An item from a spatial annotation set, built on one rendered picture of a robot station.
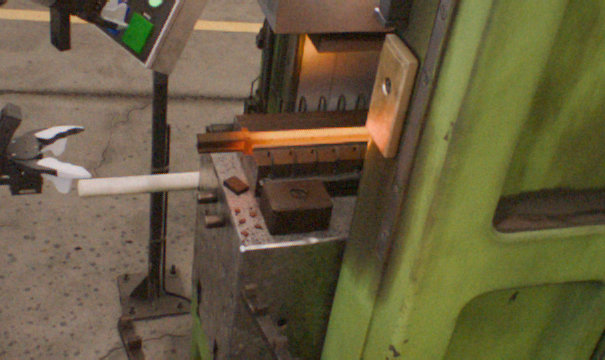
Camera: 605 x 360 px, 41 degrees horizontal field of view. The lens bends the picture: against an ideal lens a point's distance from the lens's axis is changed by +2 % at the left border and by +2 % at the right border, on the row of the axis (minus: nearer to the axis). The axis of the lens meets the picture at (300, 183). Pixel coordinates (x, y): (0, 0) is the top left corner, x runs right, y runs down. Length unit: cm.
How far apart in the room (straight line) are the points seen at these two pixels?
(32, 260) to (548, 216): 187
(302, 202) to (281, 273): 15
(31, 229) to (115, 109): 83
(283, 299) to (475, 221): 50
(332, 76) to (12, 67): 227
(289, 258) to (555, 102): 57
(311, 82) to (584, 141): 69
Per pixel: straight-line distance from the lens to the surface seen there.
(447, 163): 112
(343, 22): 141
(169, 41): 188
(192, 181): 206
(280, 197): 147
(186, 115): 350
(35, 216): 295
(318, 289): 158
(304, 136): 159
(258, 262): 148
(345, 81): 180
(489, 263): 129
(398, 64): 120
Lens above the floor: 188
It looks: 36 degrees down
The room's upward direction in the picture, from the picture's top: 10 degrees clockwise
